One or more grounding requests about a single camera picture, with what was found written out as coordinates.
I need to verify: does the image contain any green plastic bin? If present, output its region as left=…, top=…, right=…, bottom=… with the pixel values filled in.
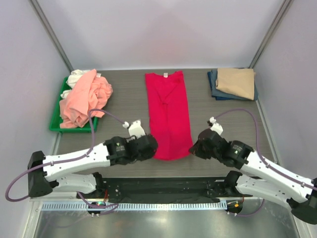
left=49, top=77, right=91, bottom=133

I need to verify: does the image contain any folded beige t shirt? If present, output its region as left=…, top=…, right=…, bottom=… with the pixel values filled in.
left=216, top=68, right=255, bottom=100

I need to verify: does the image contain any white t shirt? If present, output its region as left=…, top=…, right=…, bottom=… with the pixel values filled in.
left=60, top=69, right=108, bottom=100

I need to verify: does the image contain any aluminium frame post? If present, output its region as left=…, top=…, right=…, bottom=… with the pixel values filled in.
left=249, top=0, right=294, bottom=68
left=29, top=0, right=74, bottom=72

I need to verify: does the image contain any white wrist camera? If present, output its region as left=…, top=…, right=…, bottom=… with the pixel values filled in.
left=122, top=120, right=146, bottom=138
left=207, top=117, right=223, bottom=135

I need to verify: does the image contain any salmon pink t shirt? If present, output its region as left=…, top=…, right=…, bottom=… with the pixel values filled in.
left=59, top=69, right=113, bottom=129

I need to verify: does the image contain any left aluminium frame post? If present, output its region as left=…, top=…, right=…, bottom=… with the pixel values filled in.
left=29, top=0, right=74, bottom=72

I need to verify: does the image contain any magenta t shirt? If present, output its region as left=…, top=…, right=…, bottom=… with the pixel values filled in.
left=145, top=71, right=193, bottom=161

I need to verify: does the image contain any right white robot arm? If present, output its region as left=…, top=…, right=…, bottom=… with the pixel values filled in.
left=189, top=129, right=317, bottom=225

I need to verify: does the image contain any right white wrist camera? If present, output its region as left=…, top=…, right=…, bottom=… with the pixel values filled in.
left=207, top=117, right=223, bottom=135

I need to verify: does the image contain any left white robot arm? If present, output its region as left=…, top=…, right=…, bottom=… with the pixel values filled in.
left=28, top=134, right=158, bottom=198

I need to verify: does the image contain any folded blue t shirt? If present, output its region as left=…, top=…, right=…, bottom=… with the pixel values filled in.
left=208, top=68, right=259, bottom=101

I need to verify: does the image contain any right aluminium frame post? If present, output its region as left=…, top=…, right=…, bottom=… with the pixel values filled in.
left=249, top=0, right=294, bottom=68

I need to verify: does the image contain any white slotted cable duct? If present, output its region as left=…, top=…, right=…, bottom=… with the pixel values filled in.
left=41, top=200, right=227, bottom=211

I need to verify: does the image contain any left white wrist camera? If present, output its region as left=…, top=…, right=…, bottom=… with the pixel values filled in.
left=122, top=120, right=146, bottom=138

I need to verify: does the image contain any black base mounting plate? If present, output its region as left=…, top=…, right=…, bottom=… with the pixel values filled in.
left=82, top=177, right=242, bottom=204

